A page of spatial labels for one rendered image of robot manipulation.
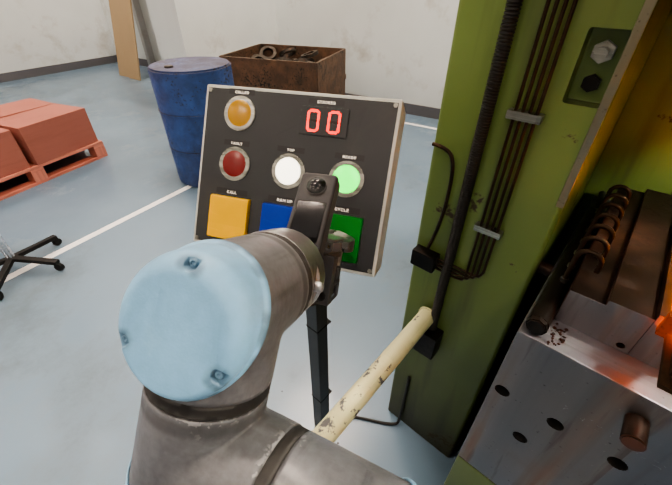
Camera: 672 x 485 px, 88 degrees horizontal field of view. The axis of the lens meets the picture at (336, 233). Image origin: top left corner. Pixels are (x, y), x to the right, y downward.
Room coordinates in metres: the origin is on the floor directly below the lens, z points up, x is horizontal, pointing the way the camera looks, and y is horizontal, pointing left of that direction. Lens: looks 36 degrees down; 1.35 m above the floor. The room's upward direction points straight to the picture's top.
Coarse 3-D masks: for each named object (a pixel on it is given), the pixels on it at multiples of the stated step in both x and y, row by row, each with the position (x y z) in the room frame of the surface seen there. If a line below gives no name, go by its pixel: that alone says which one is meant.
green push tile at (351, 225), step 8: (336, 216) 0.47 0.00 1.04; (344, 216) 0.47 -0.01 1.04; (352, 216) 0.47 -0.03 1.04; (336, 224) 0.46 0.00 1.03; (344, 224) 0.46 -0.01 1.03; (352, 224) 0.46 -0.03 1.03; (360, 224) 0.46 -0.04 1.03; (344, 232) 0.45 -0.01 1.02; (352, 232) 0.45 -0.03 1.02; (360, 232) 0.45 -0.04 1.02; (360, 240) 0.45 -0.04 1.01; (344, 256) 0.43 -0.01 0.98; (352, 256) 0.43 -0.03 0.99
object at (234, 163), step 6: (228, 156) 0.56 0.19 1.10; (234, 156) 0.56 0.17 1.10; (240, 156) 0.56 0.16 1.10; (228, 162) 0.56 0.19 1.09; (234, 162) 0.55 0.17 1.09; (240, 162) 0.55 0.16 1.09; (228, 168) 0.55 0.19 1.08; (234, 168) 0.55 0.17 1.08; (240, 168) 0.55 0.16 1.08; (228, 174) 0.55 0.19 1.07; (234, 174) 0.55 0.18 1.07; (240, 174) 0.54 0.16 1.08
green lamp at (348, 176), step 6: (342, 168) 0.51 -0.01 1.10; (348, 168) 0.51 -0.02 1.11; (354, 168) 0.50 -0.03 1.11; (336, 174) 0.51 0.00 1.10; (342, 174) 0.50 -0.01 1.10; (348, 174) 0.50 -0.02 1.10; (354, 174) 0.50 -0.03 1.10; (342, 180) 0.50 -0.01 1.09; (348, 180) 0.50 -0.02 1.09; (354, 180) 0.49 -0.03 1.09; (342, 186) 0.49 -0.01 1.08; (348, 186) 0.49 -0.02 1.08; (354, 186) 0.49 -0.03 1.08; (342, 192) 0.49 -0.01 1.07; (348, 192) 0.49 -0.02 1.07
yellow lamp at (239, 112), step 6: (234, 102) 0.61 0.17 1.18; (240, 102) 0.60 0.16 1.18; (246, 102) 0.60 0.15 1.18; (228, 108) 0.61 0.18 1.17; (234, 108) 0.60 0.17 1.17; (240, 108) 0.60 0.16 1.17; (246, 108) 0.60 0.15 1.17; (228, 114) 0.60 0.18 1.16; (234, 114) 0.60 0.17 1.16; (240, 114) 0.59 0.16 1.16; (246, 114) 0.59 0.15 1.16; (234, 120) 0.59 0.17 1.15; (240, 120) 0.59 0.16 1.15; (246, 120) 0.59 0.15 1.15; (240, 126) 0.58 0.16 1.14
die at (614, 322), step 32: (640, 192) 0.65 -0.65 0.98; (608, 224) 0.53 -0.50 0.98; (640, 224) 0.52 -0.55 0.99; (608, 256) 0.44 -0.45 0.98; (640, 256) 0.43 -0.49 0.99; (576, 288) 0.37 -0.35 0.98; (608, 288) 0.37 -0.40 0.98; (640, 288) 0.36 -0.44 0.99; (576, 320) 0.35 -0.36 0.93; (608, 320) 0.33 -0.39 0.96; (640, 320) 0.31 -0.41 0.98; (640, 352) 0.29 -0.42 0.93
